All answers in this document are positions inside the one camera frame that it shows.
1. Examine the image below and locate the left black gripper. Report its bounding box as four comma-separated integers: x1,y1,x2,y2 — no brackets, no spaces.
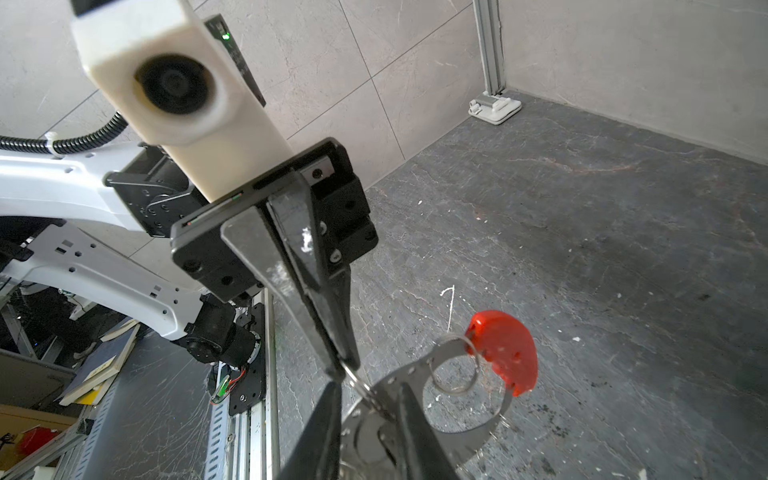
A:
171,138,378,381

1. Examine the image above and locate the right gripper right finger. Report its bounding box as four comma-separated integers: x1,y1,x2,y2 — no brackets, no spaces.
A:
395,383,459,480

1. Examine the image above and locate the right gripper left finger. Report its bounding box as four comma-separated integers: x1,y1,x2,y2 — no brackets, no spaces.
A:
278,381,342,480

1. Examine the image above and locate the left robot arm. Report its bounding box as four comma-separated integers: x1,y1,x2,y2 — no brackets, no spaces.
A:
1,138,378,379

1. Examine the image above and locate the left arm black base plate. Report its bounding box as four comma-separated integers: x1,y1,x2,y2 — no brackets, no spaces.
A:
229,301,266,416

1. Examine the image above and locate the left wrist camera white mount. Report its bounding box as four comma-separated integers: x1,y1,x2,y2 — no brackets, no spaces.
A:
71,0,293,202

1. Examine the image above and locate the white wall socket box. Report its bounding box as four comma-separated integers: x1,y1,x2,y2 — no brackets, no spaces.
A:
468,93,523,126

